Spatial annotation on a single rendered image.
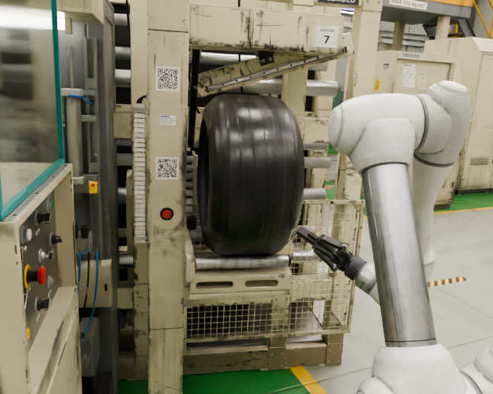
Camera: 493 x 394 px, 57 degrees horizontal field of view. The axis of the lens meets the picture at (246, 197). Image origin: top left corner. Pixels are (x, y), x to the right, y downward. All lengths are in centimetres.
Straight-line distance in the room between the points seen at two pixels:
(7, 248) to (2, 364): 22
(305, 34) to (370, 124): 92
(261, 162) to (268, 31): 63
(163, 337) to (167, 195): 54
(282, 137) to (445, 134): 52
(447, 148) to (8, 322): 97
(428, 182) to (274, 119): 53
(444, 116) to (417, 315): 43
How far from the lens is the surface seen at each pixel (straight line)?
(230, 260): 159
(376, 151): 102
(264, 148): 140
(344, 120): 102
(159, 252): 163
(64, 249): 143
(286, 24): 186
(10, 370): 98
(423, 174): 119
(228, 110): 148
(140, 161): 156
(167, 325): 176
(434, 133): 110
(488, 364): 105
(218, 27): 181
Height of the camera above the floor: 151
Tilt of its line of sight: 14 degrees down
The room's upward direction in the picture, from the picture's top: 3 degrees clockwise
